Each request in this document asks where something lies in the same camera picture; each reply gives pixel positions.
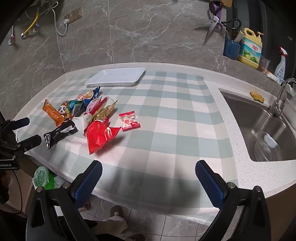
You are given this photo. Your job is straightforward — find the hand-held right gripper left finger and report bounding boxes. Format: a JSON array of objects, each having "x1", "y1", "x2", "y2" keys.
[{"x1": 26, "y1": 160, "x2": 103, "y2": 241}]

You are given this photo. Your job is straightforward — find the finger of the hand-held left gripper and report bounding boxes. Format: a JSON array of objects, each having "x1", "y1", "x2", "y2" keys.
[
  {"x1": 8, "y1": 117, "x2": 30, "y2": 130},
  {"x1": 14, "y1": 135, "x2": 42, "y2": 153}
]

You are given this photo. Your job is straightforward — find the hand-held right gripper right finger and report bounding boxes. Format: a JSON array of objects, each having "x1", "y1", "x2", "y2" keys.
[{"x1": 195, "y1": 160, "x2": 271, "y2": 241}]

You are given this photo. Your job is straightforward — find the black snack packet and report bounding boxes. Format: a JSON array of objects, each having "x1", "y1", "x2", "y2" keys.
[{"x1": 43, "y1": 119, "x2": 79, "y2": 151}]

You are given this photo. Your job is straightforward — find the orange snack packet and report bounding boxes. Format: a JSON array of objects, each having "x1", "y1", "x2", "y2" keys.
[{"x1": 42, "y1": 99, "x2": 66, "y2": 127}]

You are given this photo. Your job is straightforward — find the red panda snack packet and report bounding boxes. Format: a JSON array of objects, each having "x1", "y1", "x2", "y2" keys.
[{"x1": 57, "y1": 103, "x2": 72, "y2": 121}]

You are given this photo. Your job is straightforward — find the white snack packet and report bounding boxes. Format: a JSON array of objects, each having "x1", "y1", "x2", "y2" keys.
[{"x1": 69, "y1": 113, "x2": 93, "y2": 136}]

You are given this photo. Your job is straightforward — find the light blue snack packet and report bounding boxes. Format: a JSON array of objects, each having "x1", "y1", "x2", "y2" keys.
[{"x1": 67, "y1": 100, "x2": 84, "y2": 116}]

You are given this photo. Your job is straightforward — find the gold snack packet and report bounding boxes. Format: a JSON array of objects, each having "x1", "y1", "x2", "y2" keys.
[{"x1": 91, "y1": 97, "x2": 117, "y2": 123}]

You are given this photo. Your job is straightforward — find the pink snack packet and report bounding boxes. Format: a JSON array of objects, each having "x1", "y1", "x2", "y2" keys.
[{"x1": 85, "y1": 95, "x2": 103, "y2": 114}]

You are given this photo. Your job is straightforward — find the small red-white candy packet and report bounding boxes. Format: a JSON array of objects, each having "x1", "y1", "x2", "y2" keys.
[{"x1": 119, "y1": 111, "x2": 141, "y2": 132}]

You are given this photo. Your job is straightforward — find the blue cake packet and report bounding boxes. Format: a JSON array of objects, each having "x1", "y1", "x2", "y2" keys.
[{"x1": 77, "y1": 86, "x2": 101, "y2": 105}]

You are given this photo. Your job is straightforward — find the white plastic tray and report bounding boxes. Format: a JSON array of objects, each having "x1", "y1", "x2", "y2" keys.
[{"x1": 84, "y1": 68, "x2": 146, "y2": 87}]

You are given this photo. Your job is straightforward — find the green plastic bag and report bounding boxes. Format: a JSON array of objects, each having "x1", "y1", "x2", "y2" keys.
[{"x1": 32, "y1": 166, "x2": 50, "y2": 189}]

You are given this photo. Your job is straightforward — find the grey slipper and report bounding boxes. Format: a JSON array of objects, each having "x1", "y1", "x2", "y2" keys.
[{"x1": 110, "y1": 205, "x2": 129, "y2": 234}]

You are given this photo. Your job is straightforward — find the clear glass bowl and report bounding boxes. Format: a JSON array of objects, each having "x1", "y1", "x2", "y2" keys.
[{"x1": 254, "y1": 131, "x2": 282, "y2": 162}]

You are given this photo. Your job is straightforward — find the stainless steel sink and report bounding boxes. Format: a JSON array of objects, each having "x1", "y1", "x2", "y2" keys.
[{"x1": 218, "y1": 88, "x2": 296, "y2": 163}]

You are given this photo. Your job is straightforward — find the green checked tablecloth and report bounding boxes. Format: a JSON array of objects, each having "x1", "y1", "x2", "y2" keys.
[{"x1": 24, "y1": 70, "x2": 238, "y2": 226}]

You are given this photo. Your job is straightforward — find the yellow sponge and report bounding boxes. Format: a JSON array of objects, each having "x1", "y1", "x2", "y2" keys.
[{"x1": 250, "y1": 91, "x2": 265, "y2": 103}]

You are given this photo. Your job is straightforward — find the chrome faucet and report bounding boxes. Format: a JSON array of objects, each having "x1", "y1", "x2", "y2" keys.
[{"x1": 268, "y1": 78, "x2": 296, "y2": 118}]

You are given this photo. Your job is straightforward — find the clear plastic bag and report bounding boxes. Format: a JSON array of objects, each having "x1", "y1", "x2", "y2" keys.
[{"x1": 283, "y1": 81, "x2": 296, "y2": 105}]

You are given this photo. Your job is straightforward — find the white tube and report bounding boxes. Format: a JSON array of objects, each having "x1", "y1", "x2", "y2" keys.
[{"x1": 266, "y1": 71, "x2": 284, "y2": 82}]

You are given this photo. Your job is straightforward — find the white spray bottle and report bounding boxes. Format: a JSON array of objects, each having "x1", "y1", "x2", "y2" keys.
[{"x1": 274, "y1": 46, "x2": 288, "y2": 85}]

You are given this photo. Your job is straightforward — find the blue utensil holder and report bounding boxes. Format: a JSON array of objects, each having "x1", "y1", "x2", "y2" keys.
[{"x1": 224, "y1": 38, "x2": 241, "y2": 61}]

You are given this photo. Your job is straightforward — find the yellow dish soap bottle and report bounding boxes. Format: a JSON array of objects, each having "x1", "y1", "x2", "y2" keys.
[{"x1": 238, "y1": 28, "x2": 264, "y2": 69}]

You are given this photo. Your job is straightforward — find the black cable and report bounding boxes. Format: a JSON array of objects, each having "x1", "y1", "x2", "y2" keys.
[{"x1": 9, "y1": 171, "x2": 23, "y2": 214}]

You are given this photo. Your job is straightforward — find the yellow hose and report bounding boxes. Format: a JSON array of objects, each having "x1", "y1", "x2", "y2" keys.
[{"x1": 21, "y1": 10, "x2": 40, "y2": 40}]

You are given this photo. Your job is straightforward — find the wall power socket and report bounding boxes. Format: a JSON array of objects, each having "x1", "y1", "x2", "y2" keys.
[{"x1": 63, "y1": 7, "x2": 82, "y2": 24}]

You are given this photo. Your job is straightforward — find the purple-handled scissors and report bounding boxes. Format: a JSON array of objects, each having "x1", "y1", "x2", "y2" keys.
[{"x1": 203, "y1": 0, "x2": 226, "y2": 45}]

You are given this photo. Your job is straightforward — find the black-handled scissors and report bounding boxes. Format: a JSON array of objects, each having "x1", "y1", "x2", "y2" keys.
[{"x1": 221, "y1": 18, "x2": 242, "y2": 40}]

